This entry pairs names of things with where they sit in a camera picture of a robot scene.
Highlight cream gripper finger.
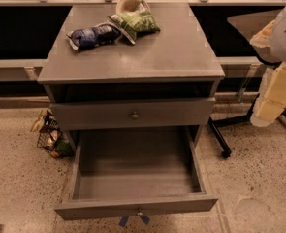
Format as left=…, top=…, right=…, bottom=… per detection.
left=250, top=68, right=273, bottom=127
left=256, top=62, right=286, bottom=121

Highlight green jalapeno chip bag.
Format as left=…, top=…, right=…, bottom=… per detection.
left=109, top=2, right=160, bottom=45

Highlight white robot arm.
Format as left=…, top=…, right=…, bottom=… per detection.
left=250, top=6, right=286, bottom=127

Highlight grey drawer cabinet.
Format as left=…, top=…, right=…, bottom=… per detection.
left=39, top=3, right=224, bottom=146

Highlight brass upper drawer knob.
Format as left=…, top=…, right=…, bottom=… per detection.
left=131, top=112, right=140, bottom=119

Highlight open grey drawer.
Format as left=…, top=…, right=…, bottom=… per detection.
left=55, top=127, right=217, bottom=220

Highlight blue chip bag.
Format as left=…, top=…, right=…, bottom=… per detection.
left=66, top=22, right=123, bottom=51

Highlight closed grey upper drawer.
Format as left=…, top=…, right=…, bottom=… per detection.
left=51, top=98, right=215, bottom=131

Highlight black stand with tabletop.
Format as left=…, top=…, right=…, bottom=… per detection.
left=208, top=10, right=282, bottom=158

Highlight white ceramic bowl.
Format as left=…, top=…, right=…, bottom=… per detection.
left=116, top=0, right=150, bottom=14

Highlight blue tape strips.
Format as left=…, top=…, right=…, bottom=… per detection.
left=118, top=215, right=150, bottom=227

